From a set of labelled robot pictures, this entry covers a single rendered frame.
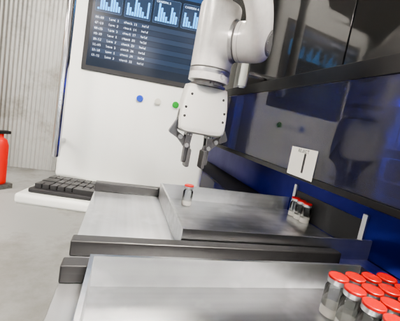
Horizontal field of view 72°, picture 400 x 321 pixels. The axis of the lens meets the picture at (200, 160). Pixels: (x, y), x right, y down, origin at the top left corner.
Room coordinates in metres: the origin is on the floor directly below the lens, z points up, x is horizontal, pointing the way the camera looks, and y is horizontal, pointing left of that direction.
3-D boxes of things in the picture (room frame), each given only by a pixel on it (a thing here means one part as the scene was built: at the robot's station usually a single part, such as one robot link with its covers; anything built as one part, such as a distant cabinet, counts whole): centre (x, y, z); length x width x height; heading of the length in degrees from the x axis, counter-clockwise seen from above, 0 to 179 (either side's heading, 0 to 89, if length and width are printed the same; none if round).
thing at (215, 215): (0.54, -0.12, 0.90); 0.34 x 0.26 x 0.04; 106
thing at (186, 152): (0.59, 0.04, 1.00); 0.03 x 0.03 x 0.07; 16
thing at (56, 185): (0.80, 0.25, 0.82); 0.40 x 0.14 x 0.02; 95
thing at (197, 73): (0.60, 0.01, 1.16); 0.09 x 0.08 x 0.03; 106
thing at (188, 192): (0.59, 0.01, 0.90); 0.02 x 0.02 x 0.04
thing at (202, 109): (0.60, 0.01, 1.10); 0.10 x 0.07 x 0.11; 106
